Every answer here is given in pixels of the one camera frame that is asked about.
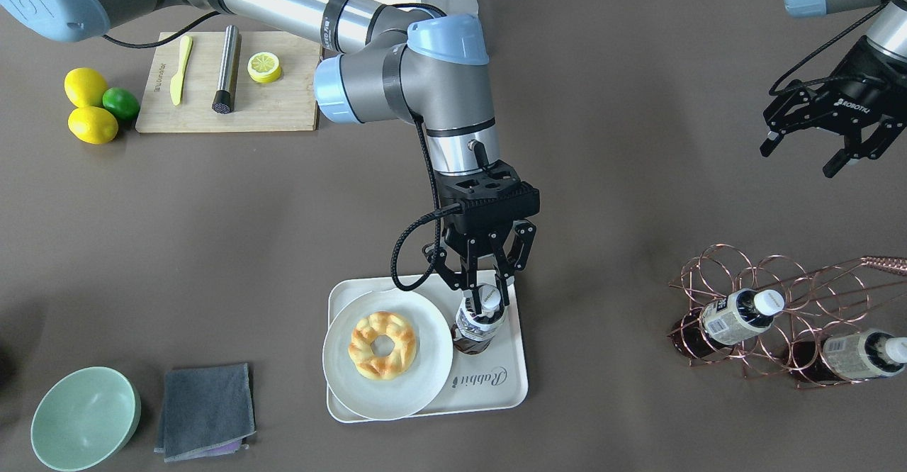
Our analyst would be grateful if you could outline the glazed donut bread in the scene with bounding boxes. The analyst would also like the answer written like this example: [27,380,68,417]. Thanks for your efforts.
[349,311,418,381]

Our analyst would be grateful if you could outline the wooden cutting board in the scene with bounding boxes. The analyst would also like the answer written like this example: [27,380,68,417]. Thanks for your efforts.
[135,30,322,133]

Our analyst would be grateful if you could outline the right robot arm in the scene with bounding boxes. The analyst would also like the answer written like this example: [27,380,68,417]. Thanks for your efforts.
[2,0,540,301]

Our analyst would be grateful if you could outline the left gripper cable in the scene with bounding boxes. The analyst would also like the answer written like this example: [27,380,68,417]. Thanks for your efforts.
[769,0,907,97]

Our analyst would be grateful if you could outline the green lime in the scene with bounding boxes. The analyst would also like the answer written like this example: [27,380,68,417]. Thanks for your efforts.
[101,87,140,121]

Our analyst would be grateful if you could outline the copper wire bottle rack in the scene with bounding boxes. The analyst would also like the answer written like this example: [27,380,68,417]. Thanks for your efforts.
[668,244,905,389]

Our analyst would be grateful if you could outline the white serving tray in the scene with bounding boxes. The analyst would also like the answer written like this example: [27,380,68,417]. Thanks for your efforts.
[327,275,529,423]

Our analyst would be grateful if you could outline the yellow lemon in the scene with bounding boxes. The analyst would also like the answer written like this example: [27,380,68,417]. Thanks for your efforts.
[67,106,120,145]
[64,67,109,108]

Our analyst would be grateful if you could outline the white round plate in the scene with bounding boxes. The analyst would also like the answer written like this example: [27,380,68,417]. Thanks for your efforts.
[322,291,454,420]

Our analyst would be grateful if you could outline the mint green bowl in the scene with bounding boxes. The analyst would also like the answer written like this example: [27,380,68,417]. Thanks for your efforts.
[31,366,140,471]

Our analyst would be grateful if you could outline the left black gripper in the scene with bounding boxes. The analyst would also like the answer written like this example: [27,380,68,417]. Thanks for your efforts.
[759,35,906,178]

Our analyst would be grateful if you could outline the yellow plastic knife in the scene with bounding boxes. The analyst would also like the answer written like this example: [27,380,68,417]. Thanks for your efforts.
[169,34,193,106]

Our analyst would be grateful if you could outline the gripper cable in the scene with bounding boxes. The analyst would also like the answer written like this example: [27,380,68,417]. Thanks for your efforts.
[103,3,468,293]
[769,0,907,97]

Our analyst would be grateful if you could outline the steel muddler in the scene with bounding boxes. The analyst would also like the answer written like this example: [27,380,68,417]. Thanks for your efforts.
[211,24,241,114]

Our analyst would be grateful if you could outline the yellow lemon lower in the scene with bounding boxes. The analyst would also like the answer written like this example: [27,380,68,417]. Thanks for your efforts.
[67,106,120,145]

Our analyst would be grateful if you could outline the yellow lemon upper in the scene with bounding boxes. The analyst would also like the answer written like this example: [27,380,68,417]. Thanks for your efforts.
[64,67,109,108]

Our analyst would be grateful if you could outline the half lemon slice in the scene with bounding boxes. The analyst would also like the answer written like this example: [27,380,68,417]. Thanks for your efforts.
[247,51,283,84]

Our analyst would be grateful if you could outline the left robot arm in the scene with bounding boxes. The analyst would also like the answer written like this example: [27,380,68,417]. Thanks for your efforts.
[760,0,906,178]

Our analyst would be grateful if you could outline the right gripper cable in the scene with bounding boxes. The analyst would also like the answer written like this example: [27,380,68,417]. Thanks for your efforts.
[103,3,468,293]

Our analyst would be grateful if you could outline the tea bottle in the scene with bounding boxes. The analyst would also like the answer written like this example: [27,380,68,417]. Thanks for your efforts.
[787,330,906,385]
[670,288,785,359]
[451,283,507,354]

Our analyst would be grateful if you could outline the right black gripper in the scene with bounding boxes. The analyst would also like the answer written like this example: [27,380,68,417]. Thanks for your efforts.
[422,159,541,296]

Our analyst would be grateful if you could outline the grey folded cloth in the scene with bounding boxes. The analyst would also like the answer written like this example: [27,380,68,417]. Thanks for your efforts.
[154,363,257,462]

